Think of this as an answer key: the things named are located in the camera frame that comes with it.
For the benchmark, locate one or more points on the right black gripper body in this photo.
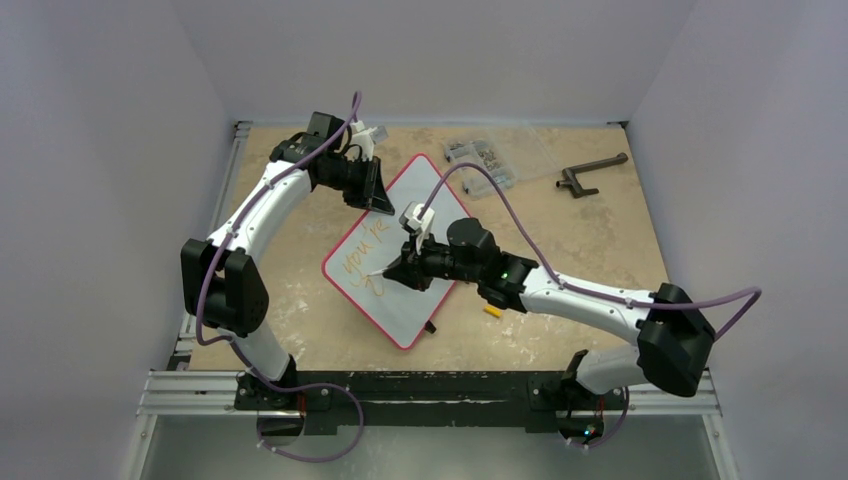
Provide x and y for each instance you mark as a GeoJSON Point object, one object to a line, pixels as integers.
{"type": "Point", "coordinates": [413, 266]}

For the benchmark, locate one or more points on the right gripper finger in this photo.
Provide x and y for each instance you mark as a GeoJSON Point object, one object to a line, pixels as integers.
{"type": "Point", "coordinates": [402, 265]}
{"type": "Point", "coordinates": [411, 281]}

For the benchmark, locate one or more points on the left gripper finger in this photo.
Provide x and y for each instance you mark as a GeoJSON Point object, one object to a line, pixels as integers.
{"type": "Point", "coordinates": [379, 202]}
{"type": "Point", "coordinates": [374, 185]}

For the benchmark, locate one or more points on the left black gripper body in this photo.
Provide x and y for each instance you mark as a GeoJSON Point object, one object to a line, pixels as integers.
{"type": "Point", "coordinates": [350, 178]}

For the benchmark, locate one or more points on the pink framed whiteboard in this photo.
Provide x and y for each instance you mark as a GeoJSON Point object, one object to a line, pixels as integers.
{"type": "Point", "coordinates": [373, 242]}

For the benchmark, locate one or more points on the yellow marker cap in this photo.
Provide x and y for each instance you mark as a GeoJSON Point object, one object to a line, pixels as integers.
{"type": "Point", "coordinates": [493, 311]}

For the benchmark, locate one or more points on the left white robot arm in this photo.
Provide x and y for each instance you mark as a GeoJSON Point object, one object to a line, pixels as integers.
{"type": "Point", "coordinates": [222, 286]}

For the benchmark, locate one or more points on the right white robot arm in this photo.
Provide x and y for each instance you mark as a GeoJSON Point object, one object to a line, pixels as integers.
{"type": "Point", "coordinates": [667, 342]}

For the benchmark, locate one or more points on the clear screw organizer box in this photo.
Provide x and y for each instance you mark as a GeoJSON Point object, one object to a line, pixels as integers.
{"type": "Point", "coordinates": [479, 149]}

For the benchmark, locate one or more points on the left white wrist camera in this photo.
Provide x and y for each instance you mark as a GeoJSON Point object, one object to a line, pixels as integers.
{"type": "Point", "coordinates": [365, 139]}

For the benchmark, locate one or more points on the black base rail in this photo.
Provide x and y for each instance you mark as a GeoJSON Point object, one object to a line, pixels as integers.
{"type": "Point", "coordinates": [535, 401]}

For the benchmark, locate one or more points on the aluminium frame rail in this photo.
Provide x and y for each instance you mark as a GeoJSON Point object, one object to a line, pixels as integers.
{"type": "Point", "coordinates": [187, 392]}

